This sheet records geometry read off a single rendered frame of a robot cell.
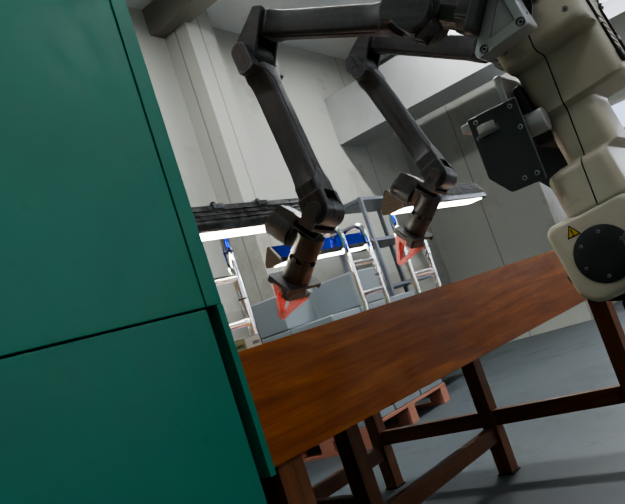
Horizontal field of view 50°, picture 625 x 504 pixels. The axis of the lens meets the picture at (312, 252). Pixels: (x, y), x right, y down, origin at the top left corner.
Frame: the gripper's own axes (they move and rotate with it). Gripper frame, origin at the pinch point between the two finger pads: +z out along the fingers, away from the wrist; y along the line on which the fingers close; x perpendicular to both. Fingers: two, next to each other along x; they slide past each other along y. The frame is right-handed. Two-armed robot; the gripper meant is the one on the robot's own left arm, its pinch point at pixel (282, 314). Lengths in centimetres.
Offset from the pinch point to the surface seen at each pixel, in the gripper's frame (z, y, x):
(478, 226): 154, -590, -197
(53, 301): -23, 61, 9
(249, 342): -9.6, 25.8, 13.4
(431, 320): -6.4, -24.9, 20.6
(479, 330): -2, -44, 25
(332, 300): 139, -248, -136
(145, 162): -34, 41, -4
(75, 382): -16, 61, 17
